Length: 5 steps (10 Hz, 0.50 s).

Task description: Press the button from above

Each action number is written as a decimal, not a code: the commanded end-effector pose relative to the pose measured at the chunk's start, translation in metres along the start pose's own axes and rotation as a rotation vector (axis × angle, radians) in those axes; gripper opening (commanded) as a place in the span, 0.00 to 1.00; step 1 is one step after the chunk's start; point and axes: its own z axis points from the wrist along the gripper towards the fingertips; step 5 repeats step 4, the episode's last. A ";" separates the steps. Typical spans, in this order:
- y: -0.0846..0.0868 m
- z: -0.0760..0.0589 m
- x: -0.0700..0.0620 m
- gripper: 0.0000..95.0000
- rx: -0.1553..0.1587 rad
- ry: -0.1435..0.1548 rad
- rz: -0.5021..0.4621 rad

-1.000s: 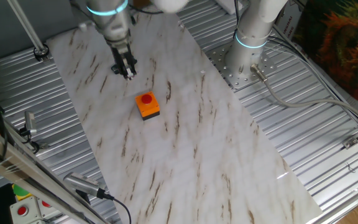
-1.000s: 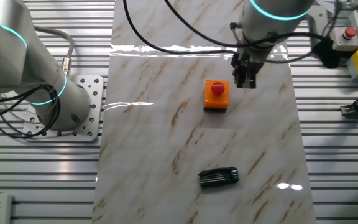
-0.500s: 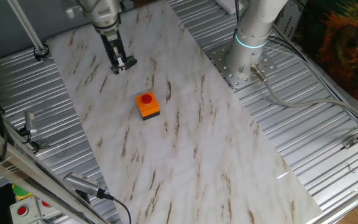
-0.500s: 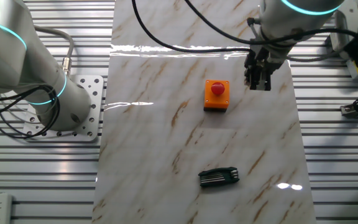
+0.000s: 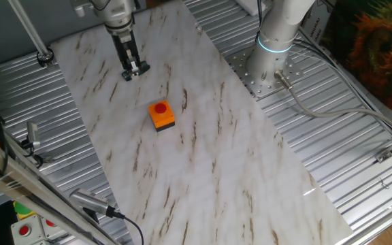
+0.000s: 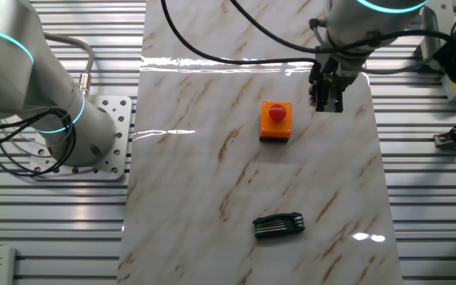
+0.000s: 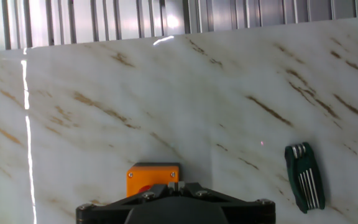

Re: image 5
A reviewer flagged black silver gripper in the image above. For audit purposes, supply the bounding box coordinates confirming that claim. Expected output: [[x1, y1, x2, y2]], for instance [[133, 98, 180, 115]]
[[110, 28, 144, 79]]

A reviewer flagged orange box with red button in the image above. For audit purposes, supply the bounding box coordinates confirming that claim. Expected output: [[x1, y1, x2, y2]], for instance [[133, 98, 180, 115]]
[[148, 99, 176, 133]]

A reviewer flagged small grey box red button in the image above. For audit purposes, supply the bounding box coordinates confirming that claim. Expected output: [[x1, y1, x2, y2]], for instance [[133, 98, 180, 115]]
[[41, 217, 68, 240]]

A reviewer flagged yellow box with green button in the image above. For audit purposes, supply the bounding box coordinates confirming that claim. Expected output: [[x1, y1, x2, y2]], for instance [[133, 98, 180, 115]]
[[12, 200, 35, 221]]

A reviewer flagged large grey box red button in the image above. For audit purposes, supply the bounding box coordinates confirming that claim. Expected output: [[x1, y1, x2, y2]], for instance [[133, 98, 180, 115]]
[[10, 214, 48, 245]]

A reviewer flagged aluminium pole with black foot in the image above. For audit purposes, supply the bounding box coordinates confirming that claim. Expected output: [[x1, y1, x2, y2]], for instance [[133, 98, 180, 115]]
[[7, 0, 56, 68]]

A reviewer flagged marble pattern mat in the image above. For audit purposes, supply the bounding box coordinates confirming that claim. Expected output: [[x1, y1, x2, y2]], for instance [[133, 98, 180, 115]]
[[50, 0, 353, 245]]

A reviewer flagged white flat block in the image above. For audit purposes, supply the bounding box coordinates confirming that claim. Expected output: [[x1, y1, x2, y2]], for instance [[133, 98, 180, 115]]
[[235, 0, 267, 17]]

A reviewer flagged cardboard box with red print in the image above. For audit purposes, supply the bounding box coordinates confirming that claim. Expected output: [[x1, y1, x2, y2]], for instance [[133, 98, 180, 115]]
[[300, 0, 337, 46]]

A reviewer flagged colourful orange green cloth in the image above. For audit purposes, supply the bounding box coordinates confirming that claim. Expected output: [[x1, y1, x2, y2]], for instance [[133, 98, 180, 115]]
[[320, 0, 392, 125]]

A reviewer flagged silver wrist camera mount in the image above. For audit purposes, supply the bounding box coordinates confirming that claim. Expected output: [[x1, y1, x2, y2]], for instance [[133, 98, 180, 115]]
[[69, 0, 93, 18]]

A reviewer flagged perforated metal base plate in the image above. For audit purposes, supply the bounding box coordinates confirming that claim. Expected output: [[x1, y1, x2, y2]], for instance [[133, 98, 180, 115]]
[[225, 44, 304, 99]]

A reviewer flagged small silver camera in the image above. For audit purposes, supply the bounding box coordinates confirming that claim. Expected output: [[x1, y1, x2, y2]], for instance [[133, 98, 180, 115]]
[[25, 121, 42, 149]]

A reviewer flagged silver depth camera with ribs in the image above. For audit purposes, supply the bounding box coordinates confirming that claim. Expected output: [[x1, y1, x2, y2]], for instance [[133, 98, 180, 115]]
[[69, 189, 125, 221]]

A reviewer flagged black camera cable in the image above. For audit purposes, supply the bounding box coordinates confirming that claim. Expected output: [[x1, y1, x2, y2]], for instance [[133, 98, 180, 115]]
[[114, 211, 145, 245]]

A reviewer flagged aluminium frame beam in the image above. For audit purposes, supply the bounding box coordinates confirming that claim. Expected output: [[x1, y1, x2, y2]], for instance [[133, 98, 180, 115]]
[[0, 129, 119, 245]]

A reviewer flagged grey cable with metal connector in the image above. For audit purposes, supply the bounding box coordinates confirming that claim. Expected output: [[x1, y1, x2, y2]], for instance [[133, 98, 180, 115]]
[[273, 69, 392, 135]]

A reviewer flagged small metal corner bracket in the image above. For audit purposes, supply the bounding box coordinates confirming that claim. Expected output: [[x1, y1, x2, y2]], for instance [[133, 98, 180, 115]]
[[374, 149, 392, 164]]

